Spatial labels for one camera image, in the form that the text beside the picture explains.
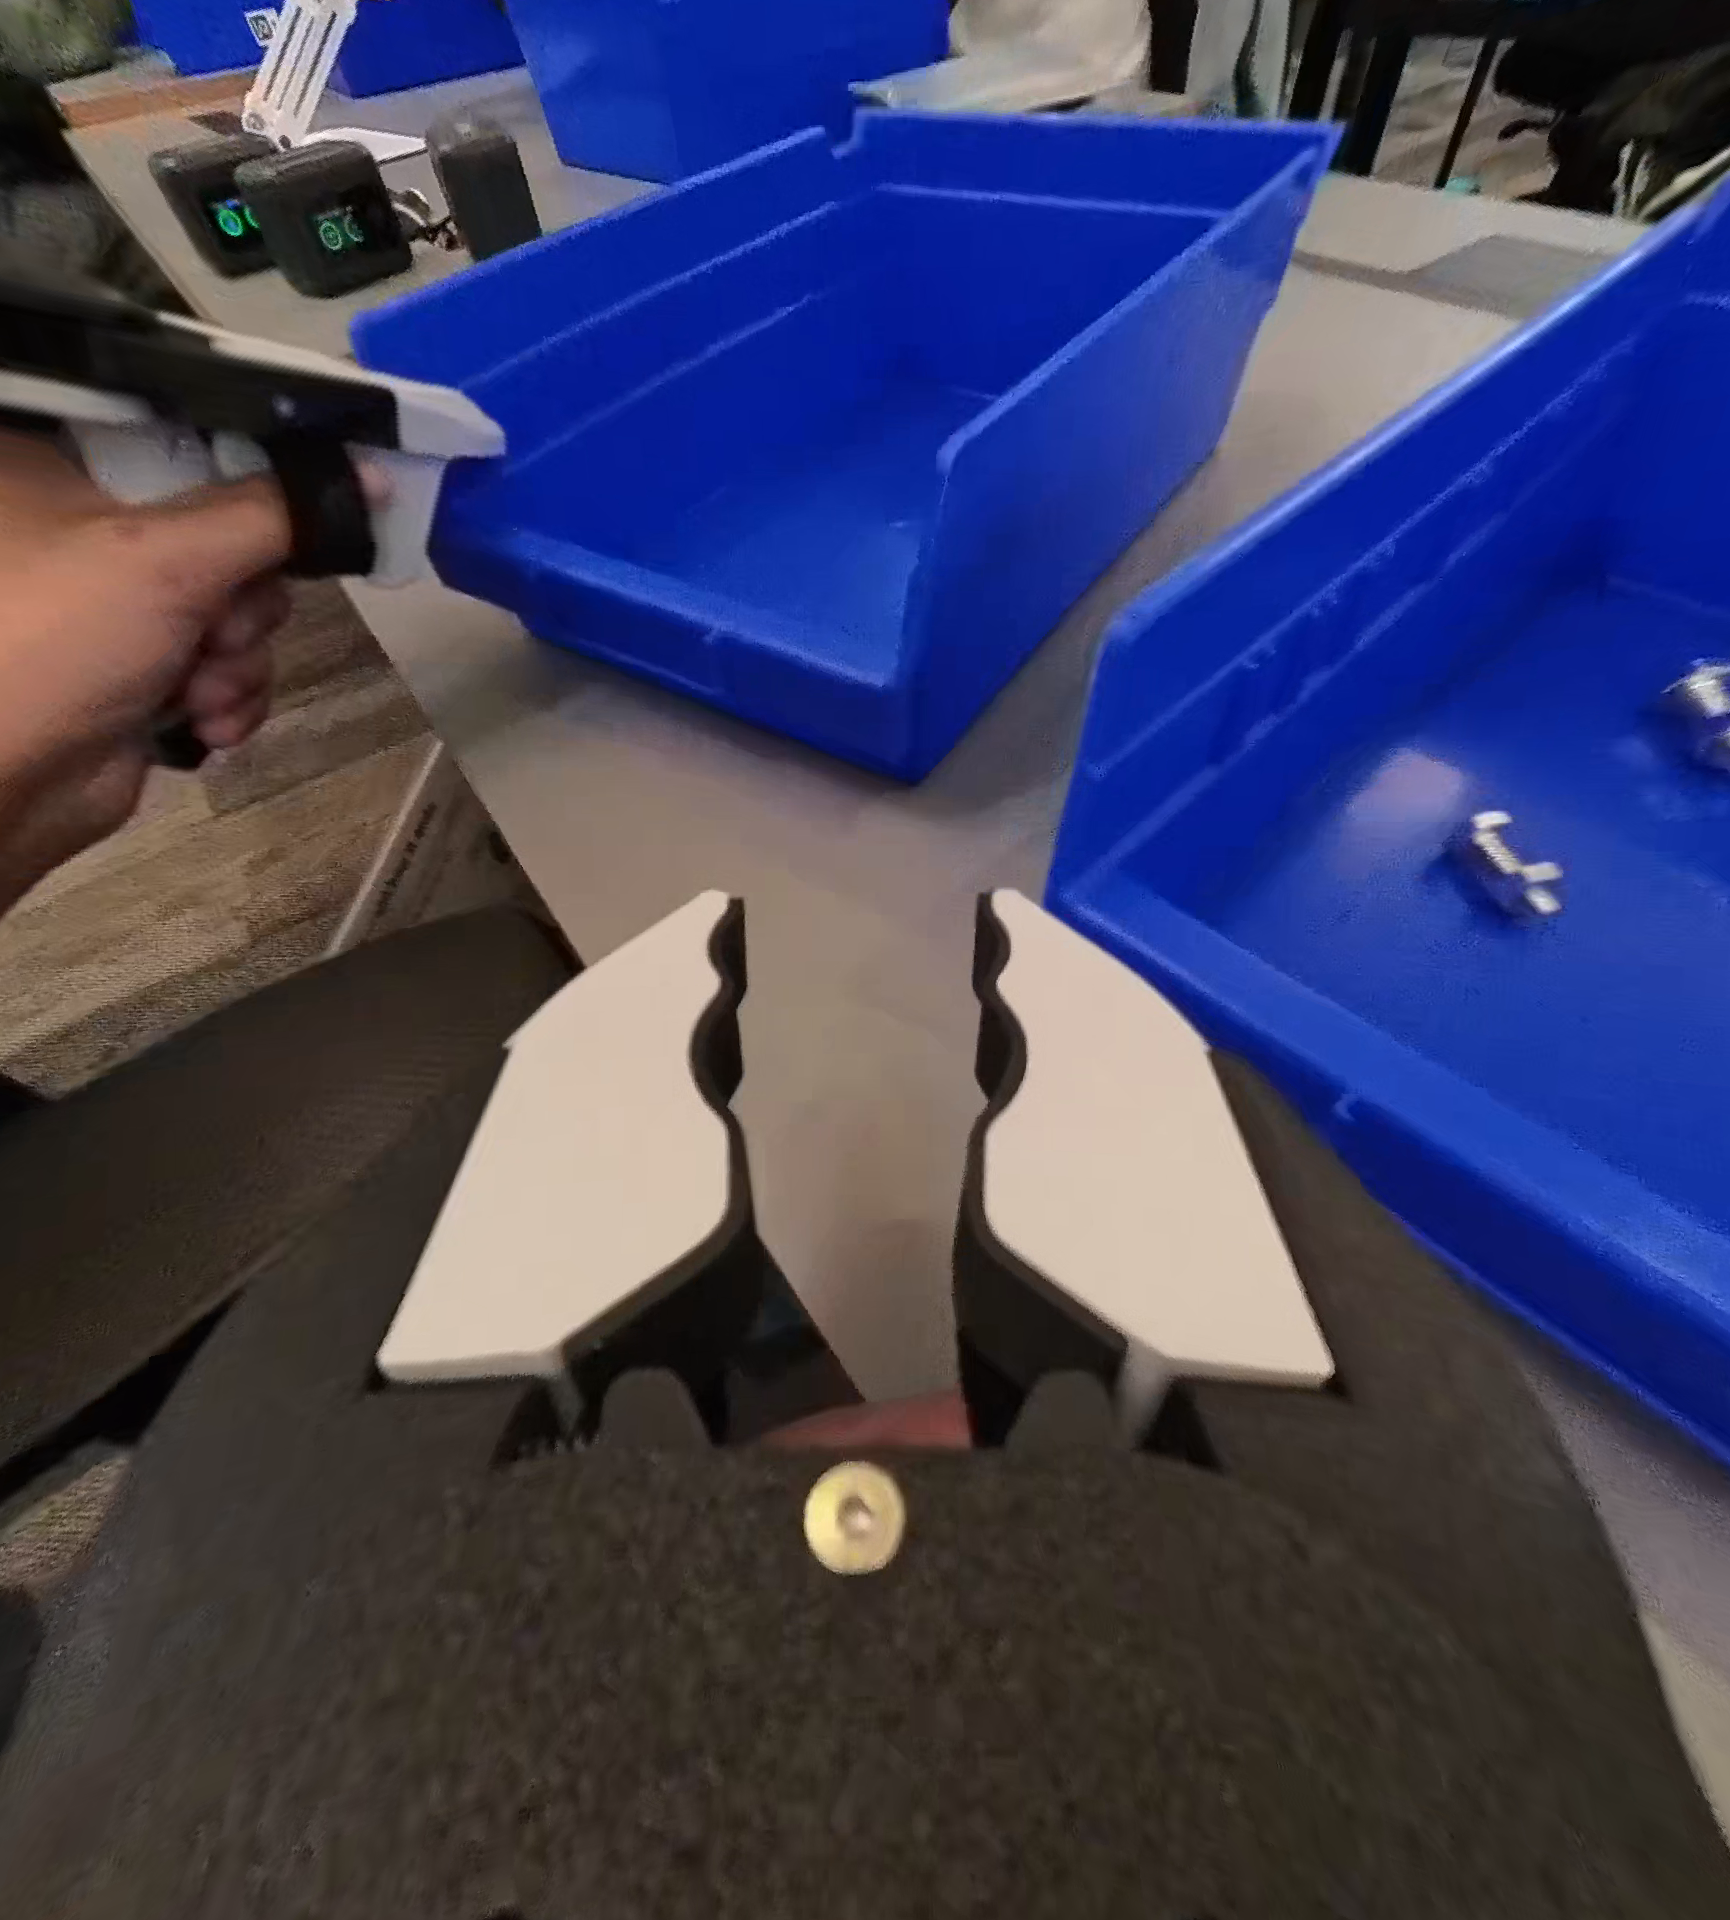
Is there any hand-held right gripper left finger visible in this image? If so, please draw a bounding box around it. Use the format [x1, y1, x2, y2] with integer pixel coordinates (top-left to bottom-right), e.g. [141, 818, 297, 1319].
[378, 888, 762, 1448]

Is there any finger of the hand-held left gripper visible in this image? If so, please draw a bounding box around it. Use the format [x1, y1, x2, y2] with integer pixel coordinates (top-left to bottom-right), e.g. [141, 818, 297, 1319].
[200, 328, 507, 584]

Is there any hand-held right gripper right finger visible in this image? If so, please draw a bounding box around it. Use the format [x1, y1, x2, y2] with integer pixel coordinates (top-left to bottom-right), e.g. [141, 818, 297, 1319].
[959, 888, 1336, 1456]

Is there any blue plastic bin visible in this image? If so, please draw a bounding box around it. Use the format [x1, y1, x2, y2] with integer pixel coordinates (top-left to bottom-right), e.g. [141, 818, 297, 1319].
[505, 0, 959, 183]
[352, 106, 1346, 787]
[129, 0, 527, 95]
[1046, 170, 1730, 1522]

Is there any medium steel bolt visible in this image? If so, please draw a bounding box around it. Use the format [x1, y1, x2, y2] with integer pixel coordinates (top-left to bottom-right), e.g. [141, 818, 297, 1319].
[1449, 809, 1566, 921]

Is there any short thick steel bolt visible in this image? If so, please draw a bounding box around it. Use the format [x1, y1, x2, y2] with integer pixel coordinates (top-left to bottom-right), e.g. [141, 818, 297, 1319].
[1659, 657, 1730, 779]

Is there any grey desk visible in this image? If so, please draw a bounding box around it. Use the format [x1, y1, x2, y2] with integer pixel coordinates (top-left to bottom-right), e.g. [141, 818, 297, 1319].
[337, 92, 1730, 1920]

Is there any person's left hand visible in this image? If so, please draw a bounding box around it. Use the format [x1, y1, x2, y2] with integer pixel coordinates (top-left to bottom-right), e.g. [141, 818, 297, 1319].
[0, 418, 403, 997]

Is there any person's right hand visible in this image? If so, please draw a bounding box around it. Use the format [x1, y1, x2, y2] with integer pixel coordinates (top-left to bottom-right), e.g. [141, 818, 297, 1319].
[770, 1384, 976, 1456]

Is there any black charger with green lights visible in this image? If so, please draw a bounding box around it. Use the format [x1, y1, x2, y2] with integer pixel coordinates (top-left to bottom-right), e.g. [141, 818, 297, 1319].
[148, 140, 284, 284]
[234, 140, 399, 299]

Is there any black box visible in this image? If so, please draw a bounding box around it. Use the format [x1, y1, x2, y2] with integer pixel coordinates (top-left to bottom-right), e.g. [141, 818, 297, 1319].
[429, 117, 546, 267]

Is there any small wooden document stand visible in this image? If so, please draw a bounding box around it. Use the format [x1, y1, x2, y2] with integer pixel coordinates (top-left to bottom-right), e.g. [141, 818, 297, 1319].
[239, 0, 429, 161]

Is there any dark trouser leg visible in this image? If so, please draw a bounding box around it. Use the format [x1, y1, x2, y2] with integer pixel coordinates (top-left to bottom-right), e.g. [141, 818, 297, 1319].
[0, 908, 586, 1548]

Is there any denim jacket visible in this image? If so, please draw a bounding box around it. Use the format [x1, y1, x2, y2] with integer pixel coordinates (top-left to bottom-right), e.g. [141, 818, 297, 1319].
[1185, 0, 1307, 126]

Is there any black white striped cloth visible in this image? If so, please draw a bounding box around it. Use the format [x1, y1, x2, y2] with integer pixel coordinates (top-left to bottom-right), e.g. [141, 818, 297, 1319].
[1544, 31, 1730, 223]

